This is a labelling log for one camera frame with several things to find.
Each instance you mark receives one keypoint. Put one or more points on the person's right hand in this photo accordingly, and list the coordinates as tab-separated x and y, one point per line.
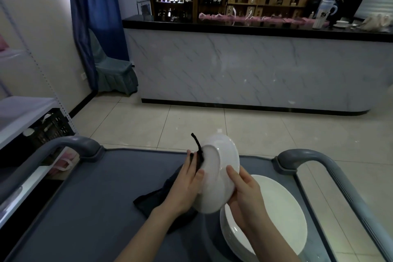
248	203

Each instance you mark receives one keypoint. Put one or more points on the person's left hand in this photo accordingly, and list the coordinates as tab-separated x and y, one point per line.
184	191

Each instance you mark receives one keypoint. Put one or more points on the dark blue cleaning cloth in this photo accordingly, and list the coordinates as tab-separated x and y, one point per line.
156	200

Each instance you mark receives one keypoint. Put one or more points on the stack of white plates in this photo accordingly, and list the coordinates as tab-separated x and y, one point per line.
282	209

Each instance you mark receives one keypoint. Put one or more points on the white round plate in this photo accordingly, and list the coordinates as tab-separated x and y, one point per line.
221	160

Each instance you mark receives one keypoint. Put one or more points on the person's left forearm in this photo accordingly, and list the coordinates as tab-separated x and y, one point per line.
144	237

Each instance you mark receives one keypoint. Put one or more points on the grey service cart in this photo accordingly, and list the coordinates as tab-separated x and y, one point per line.
92	203

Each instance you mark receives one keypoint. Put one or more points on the chair with grey-green cover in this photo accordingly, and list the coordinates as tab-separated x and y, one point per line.
116	76

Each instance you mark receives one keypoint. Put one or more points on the marble bar counter black top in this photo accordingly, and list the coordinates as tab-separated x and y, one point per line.
245	68

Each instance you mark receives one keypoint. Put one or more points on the black plastic crate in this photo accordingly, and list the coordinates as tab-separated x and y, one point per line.
55	129

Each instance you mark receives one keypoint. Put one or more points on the small white cup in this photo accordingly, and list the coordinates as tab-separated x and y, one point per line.
28	132

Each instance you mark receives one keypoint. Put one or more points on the white metal shelf rack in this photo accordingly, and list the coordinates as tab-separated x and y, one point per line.
21	114

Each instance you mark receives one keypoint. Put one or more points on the row of pink bags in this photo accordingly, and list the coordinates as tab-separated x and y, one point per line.
261	19

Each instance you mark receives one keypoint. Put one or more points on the white cup on saucer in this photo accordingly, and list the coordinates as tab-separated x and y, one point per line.
342	23

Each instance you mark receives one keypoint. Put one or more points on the blue curtain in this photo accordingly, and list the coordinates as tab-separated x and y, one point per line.
95	4

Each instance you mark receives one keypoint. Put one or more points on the white cloth bag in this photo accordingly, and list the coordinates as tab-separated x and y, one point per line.
376	23

